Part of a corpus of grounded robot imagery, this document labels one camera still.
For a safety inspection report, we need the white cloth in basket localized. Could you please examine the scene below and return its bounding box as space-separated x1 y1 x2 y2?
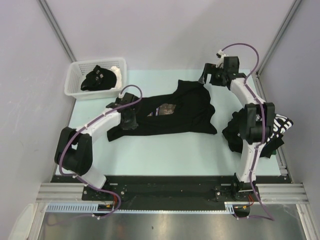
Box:
109 66 123 89

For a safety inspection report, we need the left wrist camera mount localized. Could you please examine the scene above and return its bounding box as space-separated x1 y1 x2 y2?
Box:
106 93 140 109

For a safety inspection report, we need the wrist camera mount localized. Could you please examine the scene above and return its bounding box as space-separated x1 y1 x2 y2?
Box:
106 93 140 109
216 50 240 74

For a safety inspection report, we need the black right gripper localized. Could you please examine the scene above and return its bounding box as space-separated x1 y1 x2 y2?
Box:
198 63 227 87

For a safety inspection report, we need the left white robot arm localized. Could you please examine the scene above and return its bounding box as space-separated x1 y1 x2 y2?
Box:
54 100 138 200

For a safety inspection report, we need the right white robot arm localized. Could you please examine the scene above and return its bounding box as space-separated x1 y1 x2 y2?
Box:
198 59 276 201

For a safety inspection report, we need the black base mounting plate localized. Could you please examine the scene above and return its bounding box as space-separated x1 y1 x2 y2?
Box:
50 174 292 217

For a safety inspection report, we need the black graphic t-shirt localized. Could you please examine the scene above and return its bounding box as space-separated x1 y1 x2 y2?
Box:
107 80 217 142

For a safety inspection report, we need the black garment in basket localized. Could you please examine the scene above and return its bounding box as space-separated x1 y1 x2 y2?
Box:
80 65 117 92

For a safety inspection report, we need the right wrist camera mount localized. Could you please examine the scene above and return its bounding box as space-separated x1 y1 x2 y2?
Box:
216 50 240 74

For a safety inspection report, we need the folded black printed t-shirt stack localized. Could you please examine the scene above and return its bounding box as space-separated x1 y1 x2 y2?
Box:
221 109 295 159

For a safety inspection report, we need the white perforated plastic basket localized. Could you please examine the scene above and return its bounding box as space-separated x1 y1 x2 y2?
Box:
64 57 128 100

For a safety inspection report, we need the white slotted cable duct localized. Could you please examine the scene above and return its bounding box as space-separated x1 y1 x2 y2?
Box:
46 203 98 213

